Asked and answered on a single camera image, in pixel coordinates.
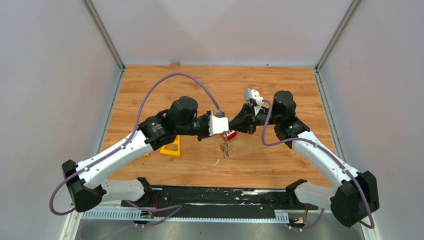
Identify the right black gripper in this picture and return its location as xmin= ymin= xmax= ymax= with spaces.
xmin=228 ymin=102 xmax=281 ymax=135

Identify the red window toy block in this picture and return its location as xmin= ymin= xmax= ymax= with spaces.
xmin=221 ymin=130 xmax=237 ymax=141

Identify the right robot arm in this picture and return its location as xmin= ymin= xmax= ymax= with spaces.
xmin=229 ymin=88 xmax=380 ymax=229

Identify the grey metal keyring disc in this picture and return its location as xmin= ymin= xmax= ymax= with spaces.
xmin=220 ymin=133 xmax=231 ymax=158

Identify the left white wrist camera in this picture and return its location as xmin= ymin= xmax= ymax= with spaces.
xmin=208 ymin=115 xmax=229 ymax=136

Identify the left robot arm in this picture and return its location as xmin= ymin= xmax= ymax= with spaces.
xmin=61 ymin=96 xmax=228 ymax=213

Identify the yellow triangular toy block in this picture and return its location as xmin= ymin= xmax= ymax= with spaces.
xmin=159 ymin=135 xmax=182 ymax=157

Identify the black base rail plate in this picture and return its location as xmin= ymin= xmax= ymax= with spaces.
xmin=134 ymin=185 xmax=318 ymax=219

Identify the white slotted cable duct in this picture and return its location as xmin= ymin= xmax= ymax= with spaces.
xmin=81 ymin=208 xmax=290 ymax=224

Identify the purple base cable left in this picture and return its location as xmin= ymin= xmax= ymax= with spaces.
xmin=125 ymin=200 xmax=184 ymax=229

